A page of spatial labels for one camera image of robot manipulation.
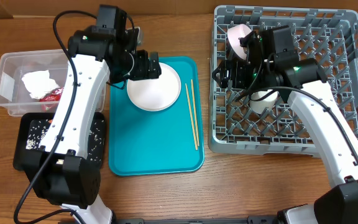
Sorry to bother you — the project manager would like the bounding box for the large white plate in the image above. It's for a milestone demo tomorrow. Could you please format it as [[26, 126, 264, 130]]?
[[127, 62, 181, 111]]

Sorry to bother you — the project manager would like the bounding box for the white cup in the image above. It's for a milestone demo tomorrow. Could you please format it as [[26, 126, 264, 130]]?
[[250, 90, 278, 114]]

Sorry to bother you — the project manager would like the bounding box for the white bowl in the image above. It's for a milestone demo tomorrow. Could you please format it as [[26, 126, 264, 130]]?
[[227, 24, 252, 60]]

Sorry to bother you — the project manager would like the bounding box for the white rice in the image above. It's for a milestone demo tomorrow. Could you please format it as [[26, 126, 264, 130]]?
[[25, 119, 106, 167]]

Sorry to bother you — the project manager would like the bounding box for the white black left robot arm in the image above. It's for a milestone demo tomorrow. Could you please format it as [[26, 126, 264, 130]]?
[[21, 5, 162, 223]]

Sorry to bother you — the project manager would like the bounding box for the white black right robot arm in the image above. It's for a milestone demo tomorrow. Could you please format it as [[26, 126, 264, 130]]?
[[212, 24, 358, 223]]

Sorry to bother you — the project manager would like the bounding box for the grey dishwasher rack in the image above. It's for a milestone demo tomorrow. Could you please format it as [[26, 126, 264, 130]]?
[[208, 5, 358, 158]]

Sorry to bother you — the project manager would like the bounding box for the clear plastic waste bin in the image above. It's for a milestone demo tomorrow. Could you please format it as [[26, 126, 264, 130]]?
[[0, 49, 106, 118]]

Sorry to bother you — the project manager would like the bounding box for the right wooden chopstick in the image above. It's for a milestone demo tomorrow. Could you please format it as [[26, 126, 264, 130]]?
[[191, 79, 200, 147]]

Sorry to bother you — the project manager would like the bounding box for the wooden chopstick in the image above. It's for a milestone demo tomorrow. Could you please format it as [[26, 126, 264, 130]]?
[[185, 84, 198, 151], [191, 79, 200, 147]]

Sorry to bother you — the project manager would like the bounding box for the left wooden chopstick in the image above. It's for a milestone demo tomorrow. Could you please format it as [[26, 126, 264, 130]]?
[[185, 84, 198, 151]]

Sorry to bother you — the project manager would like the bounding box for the teal serving tray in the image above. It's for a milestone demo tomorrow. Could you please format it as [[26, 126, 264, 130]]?
[[108, 56, 204, 176]]

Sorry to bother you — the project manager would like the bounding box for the red snack wrapper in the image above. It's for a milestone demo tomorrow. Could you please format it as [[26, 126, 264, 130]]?
[[39, 88, 64, 112]]

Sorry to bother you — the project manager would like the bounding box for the white paper napkin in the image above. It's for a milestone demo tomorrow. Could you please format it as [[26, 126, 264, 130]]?
[[22, 70, 60, 100]]

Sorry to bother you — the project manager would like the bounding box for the black rectangular tray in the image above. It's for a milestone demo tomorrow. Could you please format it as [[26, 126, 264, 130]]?
[[12, 112, 106, 171]]

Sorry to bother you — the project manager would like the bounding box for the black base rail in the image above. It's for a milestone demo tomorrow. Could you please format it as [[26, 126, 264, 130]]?
[[116, 215, 282, 224]]

